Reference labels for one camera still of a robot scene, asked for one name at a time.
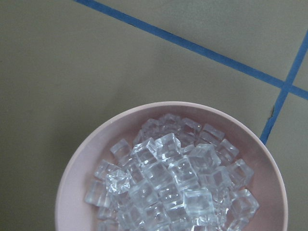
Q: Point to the pile of ice cubes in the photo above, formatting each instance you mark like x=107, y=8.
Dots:
x=177, y=175

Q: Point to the pink bowl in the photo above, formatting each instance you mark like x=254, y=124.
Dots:
x=267, y=186

